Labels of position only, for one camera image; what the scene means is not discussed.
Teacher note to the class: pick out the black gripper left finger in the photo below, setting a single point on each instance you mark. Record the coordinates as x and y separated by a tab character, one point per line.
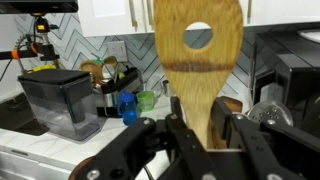
125	156

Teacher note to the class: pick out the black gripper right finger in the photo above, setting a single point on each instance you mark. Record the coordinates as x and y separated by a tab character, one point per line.
263	151

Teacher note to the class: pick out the wooden spatula with hole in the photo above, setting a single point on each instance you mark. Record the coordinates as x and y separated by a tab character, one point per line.
197	75

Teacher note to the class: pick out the perforated metal skimmer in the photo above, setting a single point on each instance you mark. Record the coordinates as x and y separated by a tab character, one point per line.
270	110

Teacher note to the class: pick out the green plastic cup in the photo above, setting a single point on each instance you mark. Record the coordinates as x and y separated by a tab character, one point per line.
146	101

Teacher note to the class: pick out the blue sippy bottle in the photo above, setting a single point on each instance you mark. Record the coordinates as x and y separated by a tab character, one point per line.
126	107

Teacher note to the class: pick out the black microwave oven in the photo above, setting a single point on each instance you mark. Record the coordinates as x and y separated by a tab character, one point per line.
291	64

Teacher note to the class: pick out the white wall outlet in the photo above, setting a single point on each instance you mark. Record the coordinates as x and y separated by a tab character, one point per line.
118	49

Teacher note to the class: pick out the black camera on stand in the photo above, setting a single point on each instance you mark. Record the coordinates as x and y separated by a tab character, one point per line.
38	6

